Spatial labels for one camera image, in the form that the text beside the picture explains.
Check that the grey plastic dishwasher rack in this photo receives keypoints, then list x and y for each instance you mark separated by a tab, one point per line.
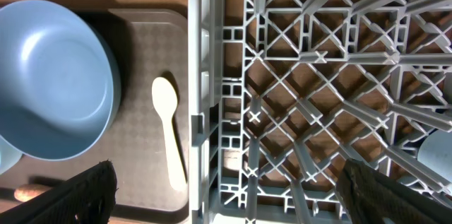
283	92

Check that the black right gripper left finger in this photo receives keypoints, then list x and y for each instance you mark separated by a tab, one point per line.
88	197

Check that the orange carrot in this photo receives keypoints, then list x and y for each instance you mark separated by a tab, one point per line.
27	192

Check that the light blue plastic cup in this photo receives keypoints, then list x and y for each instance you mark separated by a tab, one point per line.
435	153

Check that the dark blue plate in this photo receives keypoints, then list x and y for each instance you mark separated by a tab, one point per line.
60	82

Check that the light blue bowl with rice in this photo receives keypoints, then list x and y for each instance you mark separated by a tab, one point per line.
9	156

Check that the pale yellow plastic spoon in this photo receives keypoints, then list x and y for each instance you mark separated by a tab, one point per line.
165	103

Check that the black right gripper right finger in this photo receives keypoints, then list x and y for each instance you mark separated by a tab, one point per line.
371	197

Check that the dark brown serving tray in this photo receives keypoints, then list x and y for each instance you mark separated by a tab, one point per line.
147	43

